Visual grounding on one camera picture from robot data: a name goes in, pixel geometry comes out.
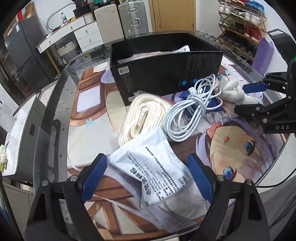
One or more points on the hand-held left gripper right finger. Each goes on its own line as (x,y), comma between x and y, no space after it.
(200,177)

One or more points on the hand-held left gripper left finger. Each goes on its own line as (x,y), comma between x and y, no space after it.
(94,176)

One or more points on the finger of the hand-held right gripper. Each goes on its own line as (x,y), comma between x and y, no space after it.
(252,109)
(254,87)

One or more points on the white plush toy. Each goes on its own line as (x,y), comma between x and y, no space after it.
(233,92)

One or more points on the white printed pouch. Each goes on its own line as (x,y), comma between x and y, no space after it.
(148,166)

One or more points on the black cardboard box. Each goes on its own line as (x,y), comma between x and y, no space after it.
(157,74)

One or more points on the purple yoga mat bag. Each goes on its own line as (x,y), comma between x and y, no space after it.
(263,55)

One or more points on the cartoon printed desk mat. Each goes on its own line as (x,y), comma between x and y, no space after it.
(231,143)

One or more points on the pile of loose shoes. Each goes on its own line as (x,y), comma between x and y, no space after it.
(210,37)

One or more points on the grey side table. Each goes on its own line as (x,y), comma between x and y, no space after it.
(30,129)

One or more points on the grey low cabinet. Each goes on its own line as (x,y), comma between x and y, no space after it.
(18,201)

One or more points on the glass table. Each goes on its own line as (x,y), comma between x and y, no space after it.
(62,97)

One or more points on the pale green crumpled item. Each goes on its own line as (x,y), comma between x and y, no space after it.
(2,157)

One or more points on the wooden door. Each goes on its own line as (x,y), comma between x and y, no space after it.
(171,14)

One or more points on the wicker basket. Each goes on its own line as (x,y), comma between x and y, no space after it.
(68,52)

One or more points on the white drawer chest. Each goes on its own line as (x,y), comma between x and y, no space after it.
(89,37)

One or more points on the silver suitcase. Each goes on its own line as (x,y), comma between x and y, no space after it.
(133,16)

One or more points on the dark grey fridge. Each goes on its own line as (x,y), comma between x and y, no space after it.
(30,51)

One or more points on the white dressing table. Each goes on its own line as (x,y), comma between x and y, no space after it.
(67,29)

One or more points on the beige suitcase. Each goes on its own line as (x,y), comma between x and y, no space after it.
(108,20)

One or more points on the plastic water bottle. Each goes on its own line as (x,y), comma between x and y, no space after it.
(64,19)

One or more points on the oval mirror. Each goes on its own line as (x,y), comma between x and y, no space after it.
(52,16)

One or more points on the black bag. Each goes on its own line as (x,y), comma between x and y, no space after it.
(83,5)

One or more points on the red box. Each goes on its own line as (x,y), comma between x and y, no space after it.
(20,15)

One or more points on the brown cardboard box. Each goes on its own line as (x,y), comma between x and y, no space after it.
(29,9)

